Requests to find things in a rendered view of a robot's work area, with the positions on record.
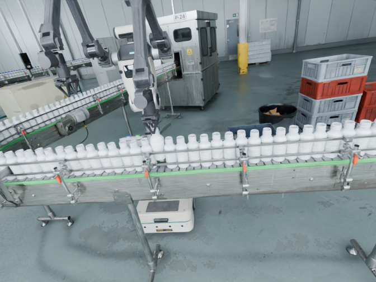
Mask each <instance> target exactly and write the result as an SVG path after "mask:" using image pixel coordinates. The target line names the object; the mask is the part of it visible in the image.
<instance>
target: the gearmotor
mask: <svg viewBox="0 0 376 282"><path fill-rule="evenodd" d="M89 116H90V113H89V112H88V110H87V109H85V108H80V109H78V110H75V111H72V112H70V113H68V114H66V116H65V119H63V120H60V121H58V122H57V123H56V125H57V127H58V129H59V132H60V134H61V136H62V137H63V138H64V137H65V135H67V136H69V135H71V134H73V133H74V132H76V131H77V129H76V127H75V125H76V124H78V123H80V122H81V121H83V123H84V125H85V120H86V119H88V118H89ZM85 127H86V125H85ZM86 130H87V127H86ZM87 137H88V130H87ZM87 137H86V139H87ZM86 139H85V140H86ZM85 140H84V141H85ZM84 141H83V142H84ZM83 142H81V143H83ZM81 143H79V144H81Z"/></svg>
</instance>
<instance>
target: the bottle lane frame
mask: <svg viewBox="0 0 376 282"><path fill-rule="evenodd" d="M349 162H350V158H349V159H340V160H331V161H324V160H323V161H318V162H316V161H314V162H307V161H305V162H302V163H299V162H298V161H297V163H290V162H289V163H286V164H282V163H280V164H273V163H272V164H269V165H265V164H264V165H260V166H258V165H257V164H256V165H255V166H249V165H247V167H246V172H248V177H247V178H246V179H247V180H248V184H249V186H248V192H249V193H248V195H262V194H284V193H296V192H317V191H339V190H341V185H342V184H343V182H342V181H341V180H342V179H340V177H341V174H344V172H343V171H342V170H343V167H344V166H348V165H349ZM149 174H150V177H151V180H152V185H153V188H155V185H156V183H155V180H154V179H155V178H158V182H159V183H158V185H159V186H160V188H161V189H160V190H159V192H158V196H159V198H158V200H164V199H185V198H207V197H219V196H241V195H242V167H241V165H240V166H239V167H233V166H232V167H227V168H226V167H225V166H224V168H218V167H216V168H211V169H210V167H209V168H208V169H202V168H201V169H200V170H195V169H193V170H187V169H186V170H185V171H180V169H179V170H178V171H172V170H171V171H170V172H165V170H164V172H158V170H157V172H153V173H151V172H149ZM350 177H351V178H352V182H350V185H349V186H350V188H349V190H361V189H376V158H369V157H367V158H364V159H360V158H359V159H358V161H357V164H354V165H353V167H352V171H351V174H350ZM63 180H64V181H65V183H66V185H67V187H68V188H69V191H70V193H72V192H73V191H74V190H75V189H76V188H75V187H74V185H73V184H77V185H78V188H77V190H80V191H81V193H82V194H80V196H79V198H78V199H77V200H78V202H77V203H76V204H87V203H109V202H115V200H114V198H113V196H112V195H113V193H114V192H122V191H126V192H128V193H129V194H130V196H131V199H132V201H142V200H153V199H152V193H151V189H150V187H149V183H148V179H147V178H146V176H145V174H142V173H135V174H129V173H128V174H127V175H123V174H121V175H116V174H115V175H111V176H109V175H107V176H102V175H101V176H94V177H89V176H88V177H79V178H76V177H75V178H64V179H63ZM4 185H5V187H6V188H7V189H13V190H14V192H15V193H16V194H21V195H20V196H19V199H20V200H21V201H22V203H21V204H18V206H17V207H22V206H44V205H65V204H71V200H70V198H68V197H67V193H66V191H65V189H64V187H63V185H62V183H61V184H59V183H58V181H57V180H56V179H54V180H50V179H48V180H44V179H43V180H36V181H31V180H30V181H21V182H19V181H18V182H4Z"/></svg>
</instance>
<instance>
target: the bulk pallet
mask: <svg viewBox="0 0 376 282"><path fill-rule="evenodd" d="M247 43H248V66H253V65H249V64H250V63H252V64H255V65H262V64H259V62H260V63H263V64H269V63H270V61H271V51H270V50H271V39H261V40H253V41H247Z"/></svg>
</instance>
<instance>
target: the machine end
mask: <svg viewBox="0 0 376 282"><path fill-rule="evenodd" d="M217 19H218V14H217V13H212V12H205V11H198V10H194V11H189V12H184V13H178V14H175V15H169V16H164V17H159V18H157V20H158V23H159V25H160V27H161V29H162V30H163V31H167V33H168V37H169V38H170V39H171V42H172V44H173V51H174V62H176V61H179V60H180V62H178V63H177V64H180V63H181V65H180V66H181V70H182V75H180V76H178V77H176V78H174V79H172V80H171V81H170V82H169V87H170V93H171V99H172V105H173V106H201V109H200V110H205V109H204V108H203V106H204V105H205V104H206V103H207V102H208V101H212V100H211V97H212V96H213V95H214V94H218V93H217V90H219V85H220V83H219V71H218V69H219V67H218V63H220V61H218V51H217V31H216V29H217V26H216V20H217ZM145 22H146V33H147V42H148V44H149V45H150V46H151V47H152V43H151V40H150V33H152V32H151V29H150V27H149V24H148V21H147V20H146V21H145ZM157 90H158V92H159V94H160V98H161V106H163V108H162V110H166V108H164V106H171V105H170V98H169V95H168V88H167V83H165V84H163V85H161V86H159V87H157Z"/></svg>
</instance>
